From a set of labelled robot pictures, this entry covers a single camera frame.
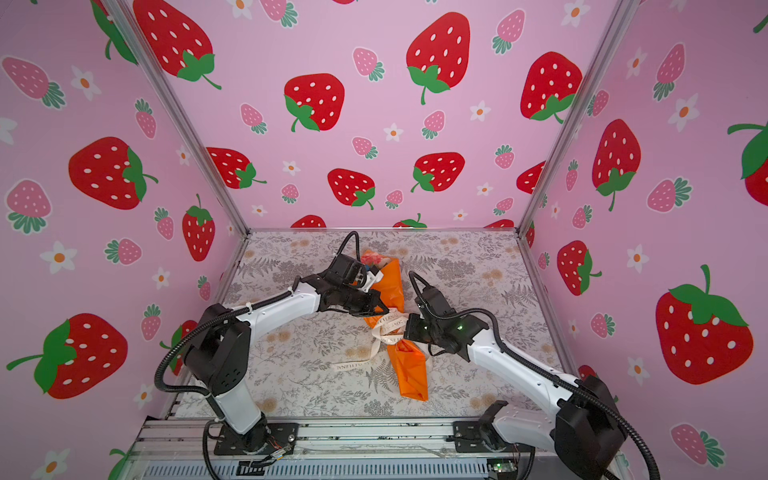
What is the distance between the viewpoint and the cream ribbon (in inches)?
32.1

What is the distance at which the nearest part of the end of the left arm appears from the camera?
0.68 m

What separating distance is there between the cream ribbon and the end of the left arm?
0.21 ft
